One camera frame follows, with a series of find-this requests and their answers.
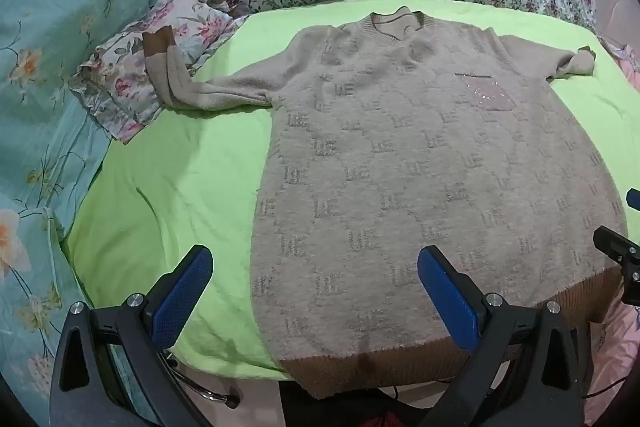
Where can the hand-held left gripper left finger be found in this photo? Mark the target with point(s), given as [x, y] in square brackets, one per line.
[182, 297]

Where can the teal floral blanket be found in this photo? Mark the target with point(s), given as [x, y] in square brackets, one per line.
[50, 32]

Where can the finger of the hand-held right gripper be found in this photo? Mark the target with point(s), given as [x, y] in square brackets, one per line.
[622, 252]
[635, 199]

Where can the pink floral pillow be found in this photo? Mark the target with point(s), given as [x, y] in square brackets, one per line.
[120, 82]

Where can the dark cloth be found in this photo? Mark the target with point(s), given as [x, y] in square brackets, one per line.
[340, 409]

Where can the pink cloth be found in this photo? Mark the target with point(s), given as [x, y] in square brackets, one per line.
[620, 347]

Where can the green bed sheet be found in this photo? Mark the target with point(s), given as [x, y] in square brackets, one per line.
[190, 182]

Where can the beige knit sweater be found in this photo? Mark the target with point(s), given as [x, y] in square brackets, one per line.
[400, 157]

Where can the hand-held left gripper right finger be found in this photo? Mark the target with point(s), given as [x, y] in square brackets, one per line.
[447, 297]

